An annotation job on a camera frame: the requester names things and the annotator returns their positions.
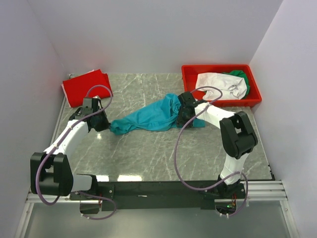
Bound folded red t-shirt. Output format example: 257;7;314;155
63;69;112;108

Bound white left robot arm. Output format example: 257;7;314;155
30;96;110;199

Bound teal t-shirt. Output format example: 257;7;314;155
109;92;206;135

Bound aluminium frame rail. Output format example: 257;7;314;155
23;181;289;238

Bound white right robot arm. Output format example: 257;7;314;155
173;92;258;198

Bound crumpled white t-shirt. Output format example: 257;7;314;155
195;72;247;101

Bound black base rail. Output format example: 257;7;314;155
70;180;246;210

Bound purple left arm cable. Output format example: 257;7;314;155
36;84;113;205

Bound green t-shirt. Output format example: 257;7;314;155
224;70;250;98

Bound red plastic bin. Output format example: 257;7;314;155
181;64;262;108

